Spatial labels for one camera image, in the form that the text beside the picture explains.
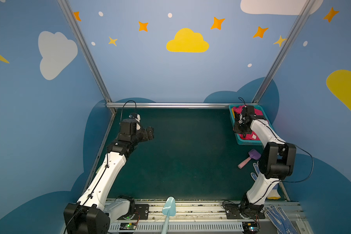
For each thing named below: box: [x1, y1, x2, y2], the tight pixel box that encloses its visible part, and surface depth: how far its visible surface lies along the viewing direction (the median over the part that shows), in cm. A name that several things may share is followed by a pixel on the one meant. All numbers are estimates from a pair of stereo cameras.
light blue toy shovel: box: [160, 195, 176, 234], surface depth 76 cm
